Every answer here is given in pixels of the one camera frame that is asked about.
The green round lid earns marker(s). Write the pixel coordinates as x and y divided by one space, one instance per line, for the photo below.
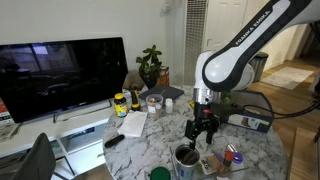
160 174

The dark blue folder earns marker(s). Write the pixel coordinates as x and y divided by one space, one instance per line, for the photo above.
163 92

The dark open cardboard box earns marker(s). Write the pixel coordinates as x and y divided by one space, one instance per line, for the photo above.
253 121

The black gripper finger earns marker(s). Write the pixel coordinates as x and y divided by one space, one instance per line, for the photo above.
192 131
211 131

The potted green plant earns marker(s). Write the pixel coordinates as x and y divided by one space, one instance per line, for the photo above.
150 65

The beige hallway rug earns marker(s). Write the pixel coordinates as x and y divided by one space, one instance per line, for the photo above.
286 77

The brown paper bag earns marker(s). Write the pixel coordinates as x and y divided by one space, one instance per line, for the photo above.
133 81

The grey trash can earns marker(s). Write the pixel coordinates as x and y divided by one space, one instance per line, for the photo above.
259 66

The dark grey chair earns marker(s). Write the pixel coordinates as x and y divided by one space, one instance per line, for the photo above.
36 160

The small white pill bottle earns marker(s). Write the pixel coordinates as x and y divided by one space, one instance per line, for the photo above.
169 106

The red cap sauce bottle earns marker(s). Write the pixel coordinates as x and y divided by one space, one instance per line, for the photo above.
227 161

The white paper napkin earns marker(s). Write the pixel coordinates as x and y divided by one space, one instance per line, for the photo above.
133 123

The white metal wall grille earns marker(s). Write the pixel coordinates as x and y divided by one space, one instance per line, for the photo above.
196 33

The black and yellow bottle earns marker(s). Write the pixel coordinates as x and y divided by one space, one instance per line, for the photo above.
135 100

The small labelled food packet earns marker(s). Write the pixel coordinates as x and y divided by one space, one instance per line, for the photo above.
209 164

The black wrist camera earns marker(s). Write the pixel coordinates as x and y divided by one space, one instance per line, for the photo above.
226 111

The white television stand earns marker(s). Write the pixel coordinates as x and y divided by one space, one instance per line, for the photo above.
83 146

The metallic cup with blue label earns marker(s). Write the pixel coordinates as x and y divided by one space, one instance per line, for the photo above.
185 166

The yellow printed pamphlet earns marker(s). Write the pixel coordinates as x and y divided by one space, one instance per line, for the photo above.
191 104

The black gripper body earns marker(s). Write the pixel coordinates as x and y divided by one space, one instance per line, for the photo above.
201 115

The blue cap small item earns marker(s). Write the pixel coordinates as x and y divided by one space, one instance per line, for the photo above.
238 157

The black remote control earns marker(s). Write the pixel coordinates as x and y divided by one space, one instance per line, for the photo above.
114 141

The small grey spice bottle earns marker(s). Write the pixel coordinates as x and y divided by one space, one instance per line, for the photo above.
158 111

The white wall thermostat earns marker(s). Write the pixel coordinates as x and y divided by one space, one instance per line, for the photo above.
166 8

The light wooden board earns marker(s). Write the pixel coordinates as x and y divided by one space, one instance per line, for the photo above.
305 156

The black flat screen television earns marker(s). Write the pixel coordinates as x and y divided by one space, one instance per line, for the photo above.
60 73

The white closet door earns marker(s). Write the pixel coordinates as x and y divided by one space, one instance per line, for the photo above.
225 23

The clear tub with nuts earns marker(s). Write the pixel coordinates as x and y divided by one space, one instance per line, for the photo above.
152 100

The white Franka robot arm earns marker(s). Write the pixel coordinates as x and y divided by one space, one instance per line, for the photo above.
233 56

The yellow lid vitamin bottle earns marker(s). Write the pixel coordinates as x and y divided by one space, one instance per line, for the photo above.
121 106

